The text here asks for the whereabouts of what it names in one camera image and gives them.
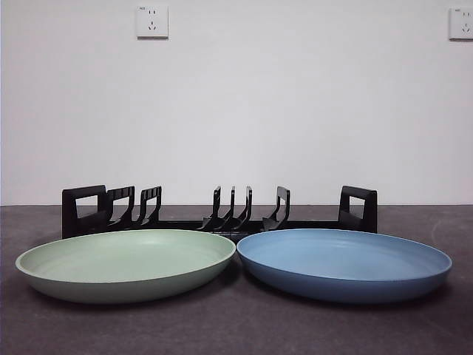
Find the blue round plate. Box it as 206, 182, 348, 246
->
236, 228, 452, 305

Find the green round plate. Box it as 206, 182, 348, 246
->
15, 229, 237, 305

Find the black plate rack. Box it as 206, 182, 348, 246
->
61, 184, 378, 245

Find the white wall socket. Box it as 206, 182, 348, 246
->
449, 7, 473, 41
137, 6, 169, 40

